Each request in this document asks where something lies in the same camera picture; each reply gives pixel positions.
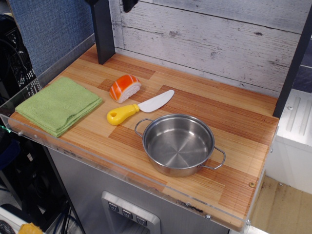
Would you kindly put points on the clear acrylic guard rail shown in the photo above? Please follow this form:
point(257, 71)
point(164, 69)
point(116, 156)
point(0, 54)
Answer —
point(242, 122)

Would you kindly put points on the folded green cloth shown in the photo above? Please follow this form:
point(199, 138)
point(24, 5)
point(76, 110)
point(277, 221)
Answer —
point(58, 106)

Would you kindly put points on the white plastic box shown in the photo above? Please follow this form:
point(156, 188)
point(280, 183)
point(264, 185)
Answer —
point(289, 160)

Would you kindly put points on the black plastic crate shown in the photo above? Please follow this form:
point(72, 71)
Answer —
point(16, 70)

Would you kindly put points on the toy knife yellow handle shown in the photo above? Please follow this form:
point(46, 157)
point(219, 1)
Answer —
point(118, 115)

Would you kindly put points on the silver toy fridge cabinet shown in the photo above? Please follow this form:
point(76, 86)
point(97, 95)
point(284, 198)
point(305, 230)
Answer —
point(85, 185)

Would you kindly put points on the dark grey post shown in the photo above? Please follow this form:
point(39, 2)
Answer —
point(294, 67)
point(103, 30)

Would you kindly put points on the stainless steel pot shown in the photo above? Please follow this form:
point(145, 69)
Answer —
point(178, 145)

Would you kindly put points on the silver dispenser button panel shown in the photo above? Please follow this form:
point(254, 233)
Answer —
point(126, 214)

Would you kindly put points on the dark grey right post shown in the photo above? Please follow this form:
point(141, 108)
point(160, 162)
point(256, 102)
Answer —
point(294, 67)

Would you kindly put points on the yellow object bottom left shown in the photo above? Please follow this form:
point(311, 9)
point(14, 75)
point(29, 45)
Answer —
point(29, 228)

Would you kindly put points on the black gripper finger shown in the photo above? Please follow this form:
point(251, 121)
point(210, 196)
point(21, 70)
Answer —
point(128, 5)
point(91, 1)

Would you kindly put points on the orange white toy cake slice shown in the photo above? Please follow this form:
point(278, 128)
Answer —
point(124, 87)

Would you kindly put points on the dark grey left post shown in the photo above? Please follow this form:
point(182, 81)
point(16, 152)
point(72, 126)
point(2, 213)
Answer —
point(103, 30)

